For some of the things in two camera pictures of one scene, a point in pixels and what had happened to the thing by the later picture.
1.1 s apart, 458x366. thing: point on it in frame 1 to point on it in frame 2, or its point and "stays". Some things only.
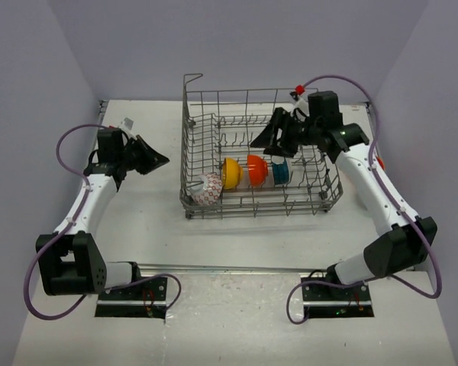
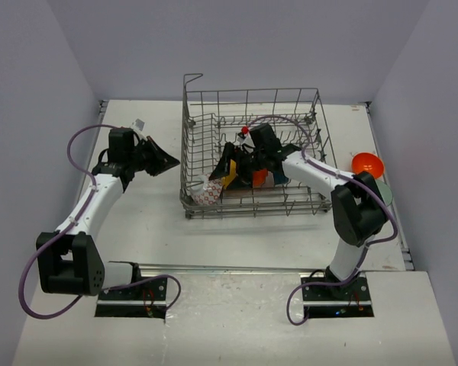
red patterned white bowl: [206, 188] stays
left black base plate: [149, 291] stays
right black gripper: [269, 138] to [243, 180]
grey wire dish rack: [223, 176] stays
